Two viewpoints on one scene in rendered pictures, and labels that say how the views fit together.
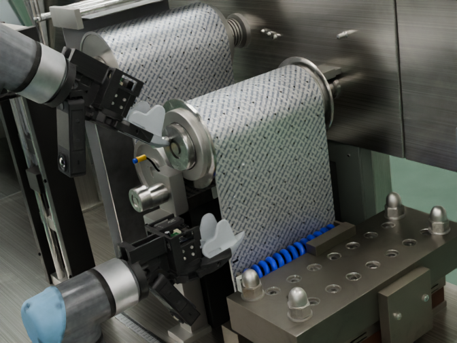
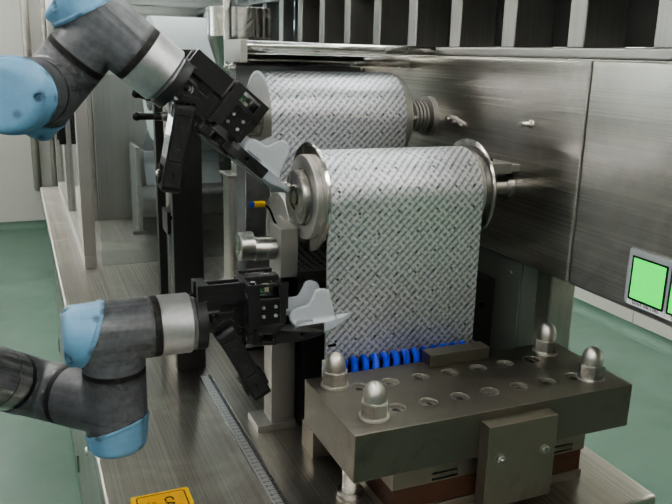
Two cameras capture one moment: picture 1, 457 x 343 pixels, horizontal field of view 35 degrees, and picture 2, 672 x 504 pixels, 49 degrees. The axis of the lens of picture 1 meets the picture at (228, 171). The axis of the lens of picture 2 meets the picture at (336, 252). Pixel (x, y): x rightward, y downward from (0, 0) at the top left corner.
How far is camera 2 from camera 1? 0.28 m
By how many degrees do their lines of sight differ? 13
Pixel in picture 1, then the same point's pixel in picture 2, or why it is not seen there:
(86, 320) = (123, 345)
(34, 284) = not seen: hidden behind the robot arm
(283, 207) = (406, 301)
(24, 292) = not seen: hidden behind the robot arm
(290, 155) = (427, 242)
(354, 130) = (521, 241)
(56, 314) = (90, 326)
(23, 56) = (132, 36)
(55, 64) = (168, 57)
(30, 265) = not seen: hidden behind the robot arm
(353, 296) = (447, 415)
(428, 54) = (615, 152)
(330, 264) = (440, 378)
